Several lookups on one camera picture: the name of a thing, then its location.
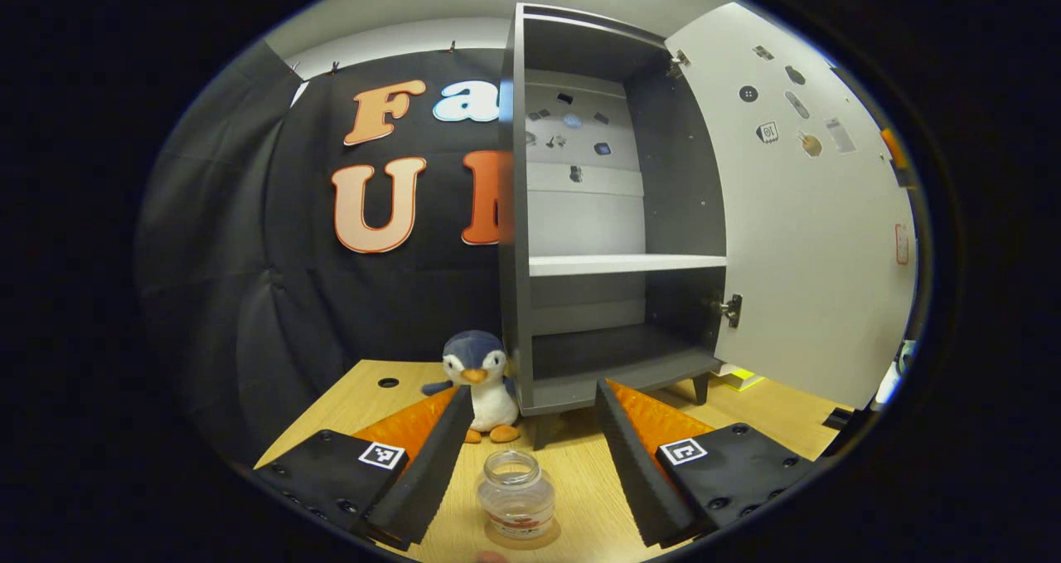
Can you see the black backdrop cloth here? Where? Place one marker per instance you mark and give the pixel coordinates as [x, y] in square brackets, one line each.
[249, 298]

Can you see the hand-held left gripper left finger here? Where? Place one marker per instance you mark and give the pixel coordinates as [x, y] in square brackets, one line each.
[431, 472]

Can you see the clear cherry label bottle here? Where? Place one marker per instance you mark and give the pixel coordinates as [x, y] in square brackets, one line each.
[515, 497]

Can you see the yellow sticky note pad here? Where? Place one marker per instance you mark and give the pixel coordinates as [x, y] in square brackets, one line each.
[740, 378]

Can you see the grey cabinet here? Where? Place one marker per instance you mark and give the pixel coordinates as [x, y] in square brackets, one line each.
[514, 298]

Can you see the metal door hinge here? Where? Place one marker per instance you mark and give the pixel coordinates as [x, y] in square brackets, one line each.
[680, 61]
[731, 309]

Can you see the penguin plush toy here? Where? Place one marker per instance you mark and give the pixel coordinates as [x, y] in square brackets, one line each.
[489, 401]

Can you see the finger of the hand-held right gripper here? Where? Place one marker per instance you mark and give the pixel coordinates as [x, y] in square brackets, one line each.
[895, 152]

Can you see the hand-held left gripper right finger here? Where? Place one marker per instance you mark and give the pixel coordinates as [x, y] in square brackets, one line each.
[634, 472]

